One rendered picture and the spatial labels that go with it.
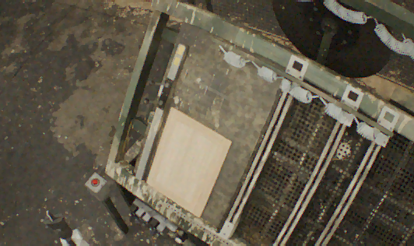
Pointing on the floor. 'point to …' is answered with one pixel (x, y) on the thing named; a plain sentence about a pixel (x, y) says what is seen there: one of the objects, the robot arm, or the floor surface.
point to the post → (116, 215)
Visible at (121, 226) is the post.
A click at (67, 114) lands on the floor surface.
